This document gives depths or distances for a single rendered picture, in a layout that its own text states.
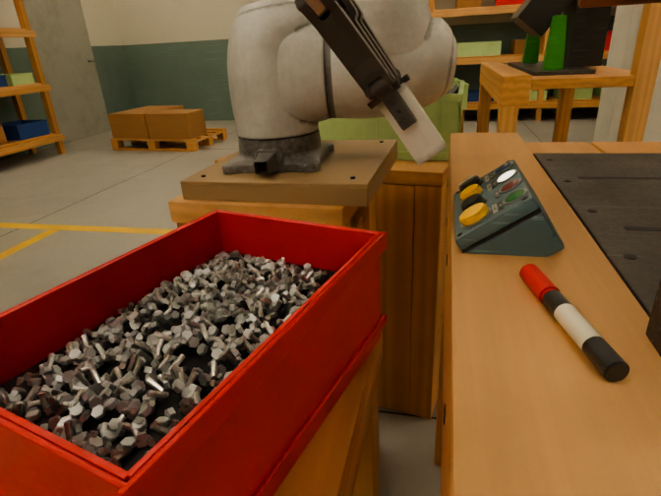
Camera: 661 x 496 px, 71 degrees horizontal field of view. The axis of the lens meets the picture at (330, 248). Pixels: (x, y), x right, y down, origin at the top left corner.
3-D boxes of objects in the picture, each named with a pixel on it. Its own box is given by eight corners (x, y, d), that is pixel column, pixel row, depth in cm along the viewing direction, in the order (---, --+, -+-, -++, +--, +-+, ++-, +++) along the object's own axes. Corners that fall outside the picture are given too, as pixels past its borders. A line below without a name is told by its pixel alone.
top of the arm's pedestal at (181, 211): (171, 222, 83) (166, 201, 81) (247, 175, 111) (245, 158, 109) (342, 232, 74) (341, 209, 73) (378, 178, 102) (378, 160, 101)
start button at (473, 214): (463, 231, 44) (456, 221, 44) (462, 220, 47) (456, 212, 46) (491, 216, 43) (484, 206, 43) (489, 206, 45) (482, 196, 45)
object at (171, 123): (112, 150, 584) (103, 114, 566) (152, 138, 654) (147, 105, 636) (194, 152, 548) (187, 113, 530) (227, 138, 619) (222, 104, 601)
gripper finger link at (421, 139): (403, 82, 41) (402, 83, 40) (447, 146, 43) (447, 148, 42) (377, 102, 42) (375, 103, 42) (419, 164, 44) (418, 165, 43)
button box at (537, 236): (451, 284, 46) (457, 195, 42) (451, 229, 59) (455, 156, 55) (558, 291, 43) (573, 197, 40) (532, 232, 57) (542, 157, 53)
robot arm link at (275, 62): (247, 126, 95) (230, 6, 86) (334, 121, 94) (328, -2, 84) (225, 142, 81) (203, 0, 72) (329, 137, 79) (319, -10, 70)
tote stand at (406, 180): (246, 372, 169) (213, 159, 138) (307, 303, 213) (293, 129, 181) (431, 420, 144) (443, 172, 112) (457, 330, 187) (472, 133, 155)
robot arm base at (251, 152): (211, 180, 79) (206, 149, 77) (252, 151, 99) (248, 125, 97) (315, 178, 76) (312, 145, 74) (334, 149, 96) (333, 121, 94)
